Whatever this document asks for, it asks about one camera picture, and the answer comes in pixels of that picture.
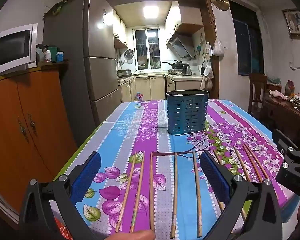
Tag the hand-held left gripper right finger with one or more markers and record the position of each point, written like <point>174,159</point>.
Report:
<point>215,177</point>

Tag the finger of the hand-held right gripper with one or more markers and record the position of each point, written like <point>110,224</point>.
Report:
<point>286,140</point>
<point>297,175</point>

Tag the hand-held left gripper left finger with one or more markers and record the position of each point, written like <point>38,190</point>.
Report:
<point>86,177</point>

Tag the row of wooden chopsticks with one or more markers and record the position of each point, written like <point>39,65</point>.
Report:
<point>174,192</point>

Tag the blue perforated utensil holder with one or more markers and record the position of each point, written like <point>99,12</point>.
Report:
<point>187,115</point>

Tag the person's left hand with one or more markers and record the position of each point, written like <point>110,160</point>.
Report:
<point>132,235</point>

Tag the dark wooden side table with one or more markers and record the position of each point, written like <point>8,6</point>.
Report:
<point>282,115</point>

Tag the pink cloth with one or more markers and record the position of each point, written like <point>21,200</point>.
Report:
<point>277,94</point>

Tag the floral striped tablecloth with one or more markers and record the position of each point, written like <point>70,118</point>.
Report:
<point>162,192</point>

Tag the red plastic bag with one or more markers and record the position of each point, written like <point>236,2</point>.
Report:
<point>63,230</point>

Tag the wooden chair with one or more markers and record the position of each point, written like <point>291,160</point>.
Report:
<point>257,85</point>

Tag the orange wooden cabinet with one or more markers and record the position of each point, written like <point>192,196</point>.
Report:
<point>12,135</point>

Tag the colourful plastic bottle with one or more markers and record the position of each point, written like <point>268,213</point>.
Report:
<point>139,97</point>

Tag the hanging beige bags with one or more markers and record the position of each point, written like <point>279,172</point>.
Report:
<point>207,75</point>

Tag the dark room window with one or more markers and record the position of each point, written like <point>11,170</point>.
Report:
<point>248,40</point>

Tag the cream kitchen base cabinets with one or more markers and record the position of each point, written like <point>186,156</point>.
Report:
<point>152,87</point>

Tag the steel kettle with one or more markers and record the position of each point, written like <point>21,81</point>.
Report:
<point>187,70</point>

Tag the steel rice cooker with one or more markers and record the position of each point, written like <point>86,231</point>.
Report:
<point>123,73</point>

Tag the white hanging plastic bag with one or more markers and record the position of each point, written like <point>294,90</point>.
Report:
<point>218,47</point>

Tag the black wok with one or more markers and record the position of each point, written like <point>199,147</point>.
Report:
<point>176,64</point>

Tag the grey refrigerator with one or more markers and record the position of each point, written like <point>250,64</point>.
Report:
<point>100,55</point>

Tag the blue lidded jar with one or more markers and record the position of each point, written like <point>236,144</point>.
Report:
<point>60,57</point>

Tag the white medicine bottle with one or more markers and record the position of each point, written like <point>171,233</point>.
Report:
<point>48,56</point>

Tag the green container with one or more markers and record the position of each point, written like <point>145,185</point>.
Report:
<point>53,51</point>

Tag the hanging metal colander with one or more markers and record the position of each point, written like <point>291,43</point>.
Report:
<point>129,54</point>

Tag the steel range hood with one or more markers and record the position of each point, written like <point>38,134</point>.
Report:
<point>181,45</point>

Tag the kitchen window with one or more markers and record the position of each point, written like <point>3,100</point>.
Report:
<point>147,48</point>

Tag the white microwave oven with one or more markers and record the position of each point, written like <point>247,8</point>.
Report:
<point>11,50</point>

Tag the square ceiling light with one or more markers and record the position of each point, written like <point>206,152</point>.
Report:
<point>151,12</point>

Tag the framed wall picture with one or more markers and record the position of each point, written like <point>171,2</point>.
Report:
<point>296,22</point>

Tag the gold round wall clock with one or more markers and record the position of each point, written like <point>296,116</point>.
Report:
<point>219,1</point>

